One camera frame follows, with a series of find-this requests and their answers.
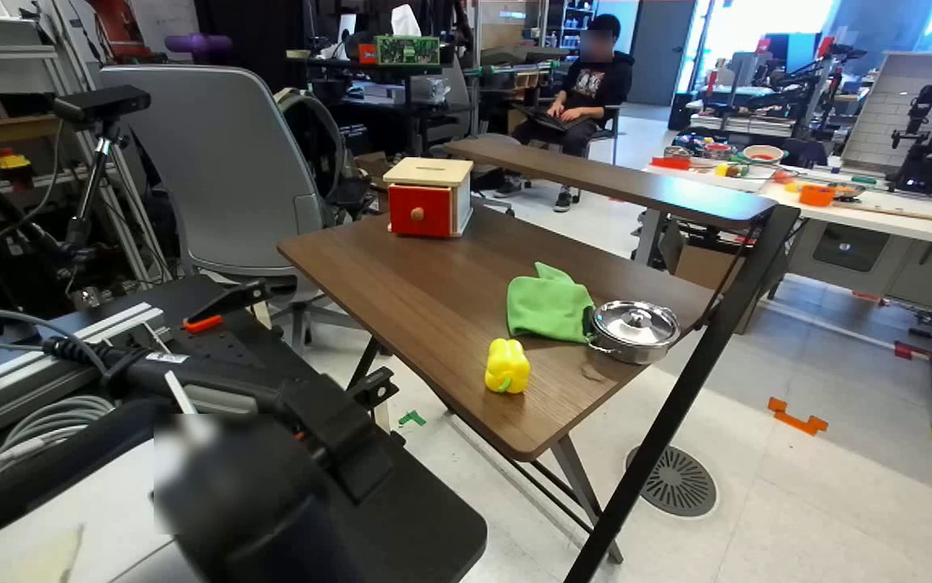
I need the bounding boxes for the seated person in black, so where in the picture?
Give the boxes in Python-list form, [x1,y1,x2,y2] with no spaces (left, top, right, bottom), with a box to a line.
[511,11,633,214]

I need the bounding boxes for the orange floor tape marker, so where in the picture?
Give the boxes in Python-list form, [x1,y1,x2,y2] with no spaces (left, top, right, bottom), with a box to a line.
[766,399,829,437]

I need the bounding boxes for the white workbench with items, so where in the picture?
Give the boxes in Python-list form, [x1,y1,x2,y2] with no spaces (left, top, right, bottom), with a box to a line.
[649,156,932,311]

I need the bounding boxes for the silver metal bowl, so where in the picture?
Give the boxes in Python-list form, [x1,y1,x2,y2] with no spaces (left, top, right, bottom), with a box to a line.
[588,301,678,362]

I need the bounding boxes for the grey office chair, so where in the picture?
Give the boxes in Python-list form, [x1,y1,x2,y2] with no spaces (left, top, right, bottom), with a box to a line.
[96,61,331,351]

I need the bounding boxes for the round floor drain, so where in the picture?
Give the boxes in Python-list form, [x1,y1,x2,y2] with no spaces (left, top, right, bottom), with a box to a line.
[641,446,718,518]

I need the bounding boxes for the yellow toy pepper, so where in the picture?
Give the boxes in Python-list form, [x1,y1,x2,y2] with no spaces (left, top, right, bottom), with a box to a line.
[484,337,530,397]

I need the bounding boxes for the dark wooden folding table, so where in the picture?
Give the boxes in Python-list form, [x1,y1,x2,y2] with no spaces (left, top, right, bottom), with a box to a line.
[278,133,800,583]

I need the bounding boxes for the black robot base foreground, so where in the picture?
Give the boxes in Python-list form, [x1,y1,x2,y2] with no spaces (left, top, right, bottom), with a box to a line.
[0,279,484,583]

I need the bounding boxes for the wooden box with slot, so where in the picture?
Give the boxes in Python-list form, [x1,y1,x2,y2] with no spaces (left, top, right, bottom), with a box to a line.
[382,156,472,241]

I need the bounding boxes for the red front wooden drawer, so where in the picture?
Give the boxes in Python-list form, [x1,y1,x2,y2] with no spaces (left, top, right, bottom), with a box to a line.
[388,184,455,241]

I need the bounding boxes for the green cloth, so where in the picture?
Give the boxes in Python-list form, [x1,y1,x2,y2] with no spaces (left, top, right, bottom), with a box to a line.
[506,262,592,344]

